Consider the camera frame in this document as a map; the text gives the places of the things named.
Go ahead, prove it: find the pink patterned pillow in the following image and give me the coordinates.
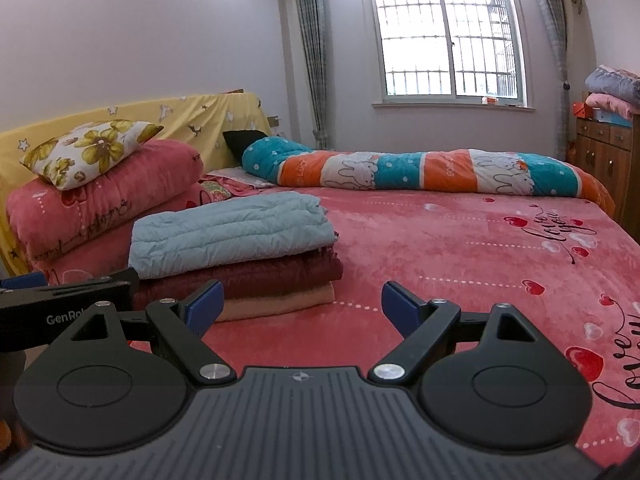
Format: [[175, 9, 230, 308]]
[[202, 167, 273, 203]]

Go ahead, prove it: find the yellow floral pillow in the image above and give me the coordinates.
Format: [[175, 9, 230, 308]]
[[20, 120, 165, 191]]

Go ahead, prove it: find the yellow headboard cover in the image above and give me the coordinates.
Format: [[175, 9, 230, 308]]
[[0, 91, 273, 276]]

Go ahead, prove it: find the stack of folded blankets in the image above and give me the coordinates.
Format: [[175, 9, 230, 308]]
[[584, 65, 640, 98]]

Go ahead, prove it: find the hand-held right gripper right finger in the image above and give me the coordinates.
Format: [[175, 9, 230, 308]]
[[369, 281, 538, 383]]

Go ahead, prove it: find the wooden cabinet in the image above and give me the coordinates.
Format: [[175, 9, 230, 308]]
[[567, 112, 640, 241]]

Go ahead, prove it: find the pink printed bed blanket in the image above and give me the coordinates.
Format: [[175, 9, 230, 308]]
[[127, 185, 640, 466]]

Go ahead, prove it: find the pink folded quilt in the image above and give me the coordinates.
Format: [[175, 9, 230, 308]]
[[585, 92, 640, 117]]

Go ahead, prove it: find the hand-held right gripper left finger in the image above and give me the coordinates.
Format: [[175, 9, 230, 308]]
[[70, 280, 238, 385]]

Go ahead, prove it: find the barred window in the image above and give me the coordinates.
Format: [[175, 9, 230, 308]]
[[362, 0, 528, 106]]

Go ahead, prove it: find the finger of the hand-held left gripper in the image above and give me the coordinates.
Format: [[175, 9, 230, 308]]
[[0, 272, 48, 292]]

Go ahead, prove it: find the teal orange white rolled quilt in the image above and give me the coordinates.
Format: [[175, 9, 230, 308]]
[[241, 137, 616, 218]]

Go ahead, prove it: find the beige folded garment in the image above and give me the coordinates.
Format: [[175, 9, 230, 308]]
[[215, 280, 336, 322]]

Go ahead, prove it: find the pink folded plush blanket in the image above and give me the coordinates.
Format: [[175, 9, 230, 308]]
[[5, 140, 221, 286]]

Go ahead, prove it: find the black pillow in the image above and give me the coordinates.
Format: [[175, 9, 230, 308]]
[[222, 130, 271, 163]]

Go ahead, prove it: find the grey checked curtain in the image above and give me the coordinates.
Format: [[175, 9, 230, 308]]
[[287, 0, 333, 151], [530, 0, 571, 161]]

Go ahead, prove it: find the light blue puffer jacket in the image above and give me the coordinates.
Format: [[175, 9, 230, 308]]
[[128, 191, 336, 281]]

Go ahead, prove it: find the teal folded cloth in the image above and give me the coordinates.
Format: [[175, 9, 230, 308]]
[[592, 110, 633, 127]]

